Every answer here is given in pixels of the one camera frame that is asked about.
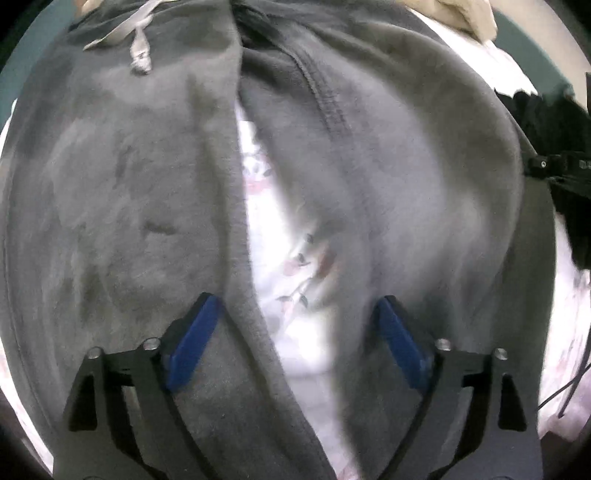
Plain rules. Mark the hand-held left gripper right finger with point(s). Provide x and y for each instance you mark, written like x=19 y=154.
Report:
x=399 y=341

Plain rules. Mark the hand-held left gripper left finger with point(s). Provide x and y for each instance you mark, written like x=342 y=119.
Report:
x=191 y=341

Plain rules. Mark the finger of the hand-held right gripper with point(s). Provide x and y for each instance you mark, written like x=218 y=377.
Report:
x=544 y=165

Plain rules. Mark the grey pants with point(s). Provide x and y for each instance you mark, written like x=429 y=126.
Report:
x=115 y=184

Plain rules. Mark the black garment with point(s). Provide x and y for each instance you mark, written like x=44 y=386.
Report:
x=549 y=124

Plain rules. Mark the floral white bed sheet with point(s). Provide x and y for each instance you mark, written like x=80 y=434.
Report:
x=295 y=350

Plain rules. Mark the cream duvet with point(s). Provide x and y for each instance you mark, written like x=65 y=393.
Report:
x=461 y=16

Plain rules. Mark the teal bed frame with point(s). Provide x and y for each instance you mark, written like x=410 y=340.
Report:
x=526 y=60

